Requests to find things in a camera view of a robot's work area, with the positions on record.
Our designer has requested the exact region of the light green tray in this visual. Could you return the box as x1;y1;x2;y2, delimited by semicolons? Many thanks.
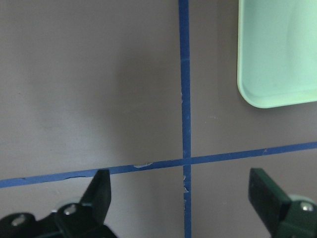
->
237;0;317;109

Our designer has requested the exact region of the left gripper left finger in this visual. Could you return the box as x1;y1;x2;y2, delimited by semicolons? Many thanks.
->
79;170;111;225

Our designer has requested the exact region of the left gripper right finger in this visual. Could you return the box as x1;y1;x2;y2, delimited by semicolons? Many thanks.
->
248;168;292;233

